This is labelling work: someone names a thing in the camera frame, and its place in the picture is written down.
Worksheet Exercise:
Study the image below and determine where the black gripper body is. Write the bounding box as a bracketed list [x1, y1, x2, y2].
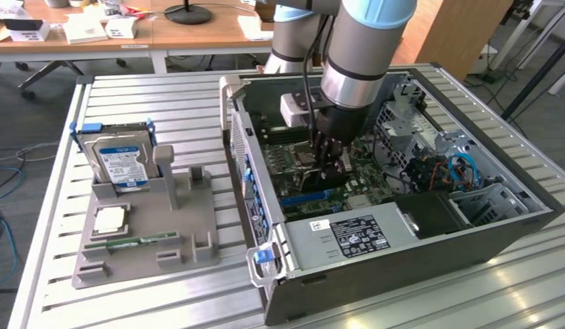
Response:
[314, 104, 372, 147]

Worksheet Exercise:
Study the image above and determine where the black graphics card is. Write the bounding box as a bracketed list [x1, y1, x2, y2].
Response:
[300, 166, 352, 195]

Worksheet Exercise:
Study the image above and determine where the CPU socket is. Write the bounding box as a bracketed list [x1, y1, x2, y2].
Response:
[286, 141, 318, 167]

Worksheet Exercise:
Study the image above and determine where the green motherboard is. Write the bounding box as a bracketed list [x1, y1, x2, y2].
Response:
[258, 121, 402, 223]

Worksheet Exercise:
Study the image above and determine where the blue expansion slot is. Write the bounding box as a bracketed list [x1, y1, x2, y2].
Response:
[280, 191, 333, 207]

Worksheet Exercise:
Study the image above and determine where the silver metal drive cage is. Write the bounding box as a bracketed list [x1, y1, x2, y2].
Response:
[373, 100, 453, 172]

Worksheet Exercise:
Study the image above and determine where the silver power supply unit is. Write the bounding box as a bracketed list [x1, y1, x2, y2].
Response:
[281, 201, 424, 271]

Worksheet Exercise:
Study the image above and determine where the black plastic drive cover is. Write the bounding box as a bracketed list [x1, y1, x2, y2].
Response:
[394, 191, 476, 241]

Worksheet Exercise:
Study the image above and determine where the white paper stack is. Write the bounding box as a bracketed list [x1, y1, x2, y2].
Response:
[237, 15, 276, 41]

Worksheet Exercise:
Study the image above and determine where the silver disk bay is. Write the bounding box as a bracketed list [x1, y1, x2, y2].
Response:
[449, 183, 530, 230]

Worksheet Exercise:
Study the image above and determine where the black open PC case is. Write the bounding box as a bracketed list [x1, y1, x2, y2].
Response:
[217, 66, 565, 327]

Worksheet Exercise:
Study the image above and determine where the wooden cabinet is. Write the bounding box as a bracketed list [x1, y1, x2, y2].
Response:
[392, 0, 514, 82]

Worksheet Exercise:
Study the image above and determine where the wooden desk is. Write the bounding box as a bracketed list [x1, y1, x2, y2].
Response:
[149, 0, 405, 75]
[0, 0, 169, 75]

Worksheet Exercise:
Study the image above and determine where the brown cardboard box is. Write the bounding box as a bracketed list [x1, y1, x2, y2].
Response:
[254, 0, 277, 23]

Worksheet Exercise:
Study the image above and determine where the grey parts rack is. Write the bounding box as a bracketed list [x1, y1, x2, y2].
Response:
[70, 143, 222, 291]

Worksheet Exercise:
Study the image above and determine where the hard disk in blue carrier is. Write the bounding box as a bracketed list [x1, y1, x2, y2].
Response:
[68, 118, 158, 193]

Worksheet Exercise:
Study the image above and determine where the black tripod pole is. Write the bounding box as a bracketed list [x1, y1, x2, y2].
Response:
[500, 36, 565, 120]

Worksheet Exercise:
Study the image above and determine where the black lamp base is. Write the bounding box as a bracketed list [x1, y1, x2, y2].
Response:
[162, 0, 214, 25]

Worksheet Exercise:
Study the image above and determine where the silver CPU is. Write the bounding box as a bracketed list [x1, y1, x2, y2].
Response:
[90, 207, 128, 236]

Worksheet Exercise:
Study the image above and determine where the small white box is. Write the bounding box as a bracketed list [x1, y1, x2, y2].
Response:
[104, 16, 140, 39]

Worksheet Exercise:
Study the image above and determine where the large white box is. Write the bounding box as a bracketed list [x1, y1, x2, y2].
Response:
[62, 13, 110, 45]

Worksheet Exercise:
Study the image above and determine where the black desk leg with castors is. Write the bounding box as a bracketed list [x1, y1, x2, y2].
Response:
[16, 60, 88, 101]

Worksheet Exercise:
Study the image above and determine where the white box with black label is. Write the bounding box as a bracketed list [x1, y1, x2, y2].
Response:
[10, 27, 50, 42]

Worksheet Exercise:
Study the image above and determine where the black flat device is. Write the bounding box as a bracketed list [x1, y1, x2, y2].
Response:
[2, 19, 45, 32]

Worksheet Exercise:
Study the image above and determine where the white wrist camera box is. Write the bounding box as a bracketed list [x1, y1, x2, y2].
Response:
[280, 91, 332, 130]

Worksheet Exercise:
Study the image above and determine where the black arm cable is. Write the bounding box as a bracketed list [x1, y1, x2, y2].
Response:
[301, 15, 333, 147]

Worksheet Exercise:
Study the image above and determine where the red power wire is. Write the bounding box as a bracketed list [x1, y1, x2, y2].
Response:
[426, 160, 453, 193]

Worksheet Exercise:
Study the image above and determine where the blue disk wire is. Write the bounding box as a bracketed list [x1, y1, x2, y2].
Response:
[449, 152, 484, 191]

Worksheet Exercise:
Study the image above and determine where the white table frame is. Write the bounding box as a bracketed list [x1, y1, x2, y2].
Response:
[490, 0, 565, 96]

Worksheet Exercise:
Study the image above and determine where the grey floor cable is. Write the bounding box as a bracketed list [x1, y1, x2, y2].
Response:
[0, 142, 58, 162]

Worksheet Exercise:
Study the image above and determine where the blue floor cable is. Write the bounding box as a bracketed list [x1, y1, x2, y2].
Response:
[0, 160, 25, 292]

